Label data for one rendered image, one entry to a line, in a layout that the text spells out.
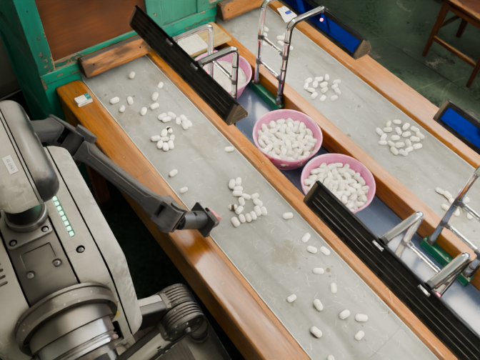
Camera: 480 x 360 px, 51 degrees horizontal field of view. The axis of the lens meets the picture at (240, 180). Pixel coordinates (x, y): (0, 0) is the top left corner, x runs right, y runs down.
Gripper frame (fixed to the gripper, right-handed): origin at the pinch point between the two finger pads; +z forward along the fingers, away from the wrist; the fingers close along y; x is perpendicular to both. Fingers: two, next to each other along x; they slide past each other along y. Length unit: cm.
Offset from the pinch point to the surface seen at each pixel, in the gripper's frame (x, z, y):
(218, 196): -1.2, 8.1, 9.8
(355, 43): -69, 34, 16
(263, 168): -15.8, 21.5, 8.9
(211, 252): 6.9, -5.3, -8.1
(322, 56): -55, 71, 45
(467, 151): -61, 74, -29
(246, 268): 4.7, 1.1, -18.3
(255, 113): -22, 43, 39
